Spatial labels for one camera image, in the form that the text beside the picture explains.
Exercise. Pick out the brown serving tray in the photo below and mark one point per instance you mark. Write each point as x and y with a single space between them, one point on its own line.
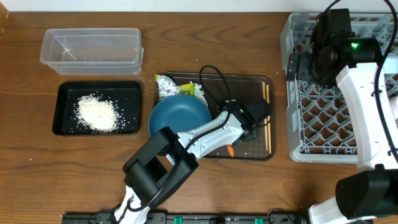
245 89

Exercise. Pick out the light blue bowl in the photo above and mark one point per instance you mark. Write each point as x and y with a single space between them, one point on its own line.
391 64

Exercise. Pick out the silver foil wrapper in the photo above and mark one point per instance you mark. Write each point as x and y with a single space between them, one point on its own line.
166 86

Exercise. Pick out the orange carrot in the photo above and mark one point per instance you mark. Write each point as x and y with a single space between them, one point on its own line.
230 149

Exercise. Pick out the yellow green pandan packet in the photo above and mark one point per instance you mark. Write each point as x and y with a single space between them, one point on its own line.
186 89

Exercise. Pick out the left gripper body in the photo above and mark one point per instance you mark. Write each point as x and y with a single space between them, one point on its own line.
253 134

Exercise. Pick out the clear plastic container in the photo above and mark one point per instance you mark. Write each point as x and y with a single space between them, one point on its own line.
93 51

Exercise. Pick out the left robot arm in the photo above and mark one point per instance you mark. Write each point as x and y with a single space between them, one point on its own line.
158 169

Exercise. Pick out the grey dishwasher rack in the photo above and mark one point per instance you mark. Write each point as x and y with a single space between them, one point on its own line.
319 127

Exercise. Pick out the black waste tray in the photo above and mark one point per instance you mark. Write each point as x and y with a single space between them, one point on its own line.
127 95

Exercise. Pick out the white rice pile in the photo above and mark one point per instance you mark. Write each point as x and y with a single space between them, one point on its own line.
95 114

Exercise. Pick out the dark blue plate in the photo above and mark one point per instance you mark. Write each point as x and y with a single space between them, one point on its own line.
180 113

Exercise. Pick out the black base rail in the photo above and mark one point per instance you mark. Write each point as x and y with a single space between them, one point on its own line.
163 218

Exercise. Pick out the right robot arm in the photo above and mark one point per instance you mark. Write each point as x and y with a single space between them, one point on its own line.
355 68

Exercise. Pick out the pale pink cup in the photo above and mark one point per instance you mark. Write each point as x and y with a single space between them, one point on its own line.
394 107

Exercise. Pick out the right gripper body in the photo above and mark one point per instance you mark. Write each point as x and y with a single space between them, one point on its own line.
309 69

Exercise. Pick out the white tissue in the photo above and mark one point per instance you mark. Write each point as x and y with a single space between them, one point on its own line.
199 93

